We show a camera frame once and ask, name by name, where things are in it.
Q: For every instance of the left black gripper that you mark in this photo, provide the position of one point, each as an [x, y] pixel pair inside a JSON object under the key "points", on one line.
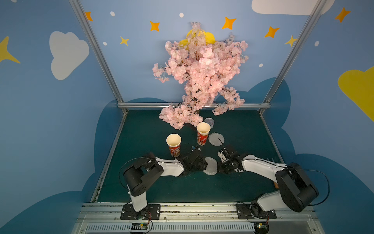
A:
{"points": [[197, 161]]}

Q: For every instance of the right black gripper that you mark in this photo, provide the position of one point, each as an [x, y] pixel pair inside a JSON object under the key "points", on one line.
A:
{"points": [[227, 159]]}

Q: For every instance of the red paper cup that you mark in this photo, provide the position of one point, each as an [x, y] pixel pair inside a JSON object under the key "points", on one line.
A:
{"points": [[174, 144], [203, 130]]}

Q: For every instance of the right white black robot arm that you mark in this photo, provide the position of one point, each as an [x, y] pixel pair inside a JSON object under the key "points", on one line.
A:
{"points": [[295, 191]]}

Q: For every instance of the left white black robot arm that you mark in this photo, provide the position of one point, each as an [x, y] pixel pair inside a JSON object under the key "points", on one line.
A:
{"points": [[139, 174]]}

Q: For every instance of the right circuit board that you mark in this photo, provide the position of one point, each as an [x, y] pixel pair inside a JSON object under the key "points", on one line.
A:
{"points": [[261, 228]]}

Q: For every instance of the circuit board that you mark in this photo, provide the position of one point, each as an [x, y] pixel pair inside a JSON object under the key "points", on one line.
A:
{"points": [[139, 227], [261, 228]]}

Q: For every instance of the left circuit board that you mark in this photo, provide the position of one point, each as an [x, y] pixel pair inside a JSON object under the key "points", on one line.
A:
{"points": [[139, 227]]}

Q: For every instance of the pink cherry blossom tree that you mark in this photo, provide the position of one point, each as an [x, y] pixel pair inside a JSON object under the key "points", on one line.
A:
{"points": [[205, 69]]}

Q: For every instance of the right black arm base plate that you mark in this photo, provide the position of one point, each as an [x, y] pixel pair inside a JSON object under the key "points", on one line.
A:
{"points": [[242, 212]]}

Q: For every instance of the aluminium front rail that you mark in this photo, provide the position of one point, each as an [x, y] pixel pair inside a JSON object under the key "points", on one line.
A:
{"points": [[193, 218]]}

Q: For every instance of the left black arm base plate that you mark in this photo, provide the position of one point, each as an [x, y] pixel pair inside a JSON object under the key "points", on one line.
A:
{"points": [[151, 211]]}

